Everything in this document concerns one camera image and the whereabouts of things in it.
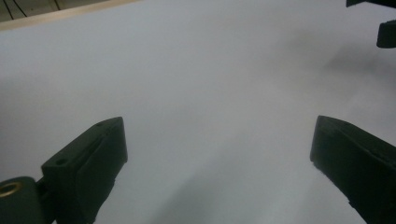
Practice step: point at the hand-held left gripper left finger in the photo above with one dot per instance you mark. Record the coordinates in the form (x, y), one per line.
(87, 168)

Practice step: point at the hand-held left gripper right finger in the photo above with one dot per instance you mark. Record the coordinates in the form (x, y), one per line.
(358, 165)

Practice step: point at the light wooden table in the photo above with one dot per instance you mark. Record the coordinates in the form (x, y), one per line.
(62, 14)

